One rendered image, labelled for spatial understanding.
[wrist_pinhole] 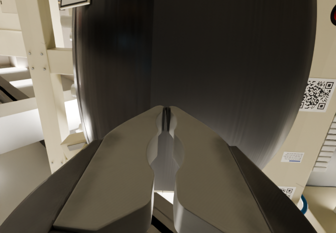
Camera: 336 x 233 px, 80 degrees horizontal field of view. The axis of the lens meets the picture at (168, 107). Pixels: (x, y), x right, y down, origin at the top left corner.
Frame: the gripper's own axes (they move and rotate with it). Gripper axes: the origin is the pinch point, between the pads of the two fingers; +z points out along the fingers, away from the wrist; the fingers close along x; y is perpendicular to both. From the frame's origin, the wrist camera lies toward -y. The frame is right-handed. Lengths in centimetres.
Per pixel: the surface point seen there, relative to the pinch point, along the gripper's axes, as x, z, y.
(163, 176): 0.3, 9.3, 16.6
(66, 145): -45, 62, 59
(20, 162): -261, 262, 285
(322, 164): 41, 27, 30
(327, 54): 31.5, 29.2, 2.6
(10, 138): -232, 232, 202
